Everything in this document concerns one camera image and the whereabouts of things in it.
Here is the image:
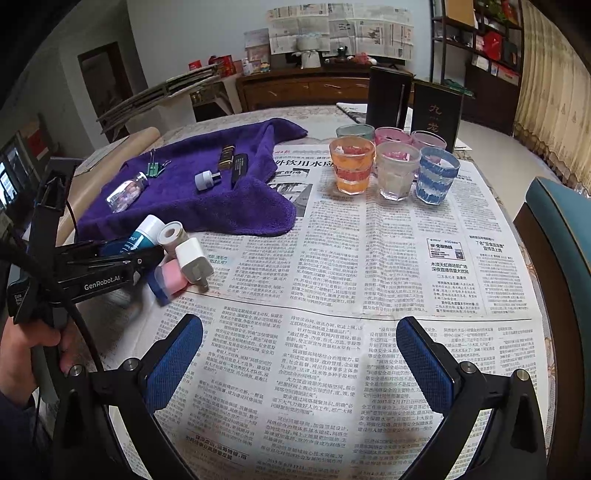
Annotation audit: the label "person's left hand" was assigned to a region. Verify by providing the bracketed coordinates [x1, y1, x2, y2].
[0, 320, 81, 402]

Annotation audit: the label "white wrapped bouquet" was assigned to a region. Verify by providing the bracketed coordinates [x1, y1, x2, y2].
[295, 34, 325, 70]

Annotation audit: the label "red gift boxes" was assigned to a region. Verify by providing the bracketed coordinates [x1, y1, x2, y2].
[187, 55, 236, 77]

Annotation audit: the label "white charger plug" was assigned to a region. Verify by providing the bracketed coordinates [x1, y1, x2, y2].
[174, 235, 214, 292]

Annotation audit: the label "dark wooden door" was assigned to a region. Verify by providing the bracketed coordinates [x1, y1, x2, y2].
[78, 41, 123, 130]

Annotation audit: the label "newspaper covered television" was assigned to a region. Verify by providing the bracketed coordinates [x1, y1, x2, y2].
[268, 7, 414, 61]

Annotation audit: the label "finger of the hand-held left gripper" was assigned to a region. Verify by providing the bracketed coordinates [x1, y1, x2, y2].
[99, 251, 164, 278]
[58, 241, 112, 259]

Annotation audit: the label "black box with gold print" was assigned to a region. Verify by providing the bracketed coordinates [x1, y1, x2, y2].
[411, 80, 464, 153]

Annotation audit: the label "wall calendar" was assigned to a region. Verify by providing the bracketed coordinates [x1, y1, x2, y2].
[244, 28, 271, 75]

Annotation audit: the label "person's left forearm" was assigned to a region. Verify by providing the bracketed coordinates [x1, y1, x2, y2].
[0, 392, 51, 480]

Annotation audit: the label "clear small plastic bottle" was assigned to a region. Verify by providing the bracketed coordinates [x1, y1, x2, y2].
[106, 172, 149, 213]

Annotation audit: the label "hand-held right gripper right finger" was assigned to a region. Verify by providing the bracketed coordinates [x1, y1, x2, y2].
[396, 316, 559, 480]

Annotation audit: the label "blue and white bottle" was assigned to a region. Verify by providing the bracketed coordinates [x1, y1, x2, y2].
[99, 215, 163, 257]

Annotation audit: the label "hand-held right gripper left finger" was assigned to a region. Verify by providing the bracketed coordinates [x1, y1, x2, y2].
[53, 314, 204, 480]

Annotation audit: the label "grey folded table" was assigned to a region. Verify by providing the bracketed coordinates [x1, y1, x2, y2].
[97, 65, 220, 134]

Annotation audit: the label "group of patterned glass cups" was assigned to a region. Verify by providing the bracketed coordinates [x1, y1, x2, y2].
[329, 124, 461, 205]

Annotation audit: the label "small white grey-capped bottle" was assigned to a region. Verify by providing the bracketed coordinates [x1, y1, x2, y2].
[194, 170, 221, 192]

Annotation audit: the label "wooden television cabinet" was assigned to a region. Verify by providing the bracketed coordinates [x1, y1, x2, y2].
[236, 65, 416, 114]

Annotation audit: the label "beige patterned curtain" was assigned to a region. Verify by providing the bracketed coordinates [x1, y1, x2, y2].
[512, 0, 591, 185]

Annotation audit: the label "newspaper spread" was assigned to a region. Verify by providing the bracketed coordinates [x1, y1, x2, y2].
[106, 138, 546, 480]

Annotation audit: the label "pink and blue makeup puff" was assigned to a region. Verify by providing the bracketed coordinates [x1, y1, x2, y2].
[147, 259, 188, 305]

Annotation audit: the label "dark display shelf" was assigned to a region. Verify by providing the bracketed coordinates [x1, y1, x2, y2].
[429, 0, 527, 137]

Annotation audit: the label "teal chair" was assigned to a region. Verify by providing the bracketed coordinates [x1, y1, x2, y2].
[515, 178, 591, 462]

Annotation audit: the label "white tape roll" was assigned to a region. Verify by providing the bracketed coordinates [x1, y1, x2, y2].
[158, 222, 188, 254]

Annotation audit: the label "green binder clip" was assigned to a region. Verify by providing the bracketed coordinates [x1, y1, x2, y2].
[147, 148, 172, 178]

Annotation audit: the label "purple towel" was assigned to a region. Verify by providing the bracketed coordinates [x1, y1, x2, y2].
[76, 117, 308, 238]

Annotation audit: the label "plain black tall box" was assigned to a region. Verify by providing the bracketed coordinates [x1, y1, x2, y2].
[367, 65, 414, 139]

